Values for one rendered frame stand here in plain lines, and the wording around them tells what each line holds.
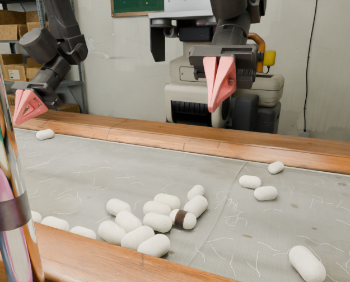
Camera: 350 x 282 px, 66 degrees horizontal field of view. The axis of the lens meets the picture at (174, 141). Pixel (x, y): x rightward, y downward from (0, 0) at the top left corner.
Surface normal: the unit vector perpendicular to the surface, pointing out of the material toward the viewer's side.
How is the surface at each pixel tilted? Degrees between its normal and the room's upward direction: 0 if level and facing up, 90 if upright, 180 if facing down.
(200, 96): 98
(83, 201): 0
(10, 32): 77
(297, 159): 45
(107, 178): 0
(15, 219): 90
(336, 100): 90
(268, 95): 90
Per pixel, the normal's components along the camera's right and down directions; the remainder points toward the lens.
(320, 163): -0.25, -0.44
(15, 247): 0.41, 0.31
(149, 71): -0.44, 0.29
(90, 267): 0.00, -0.94
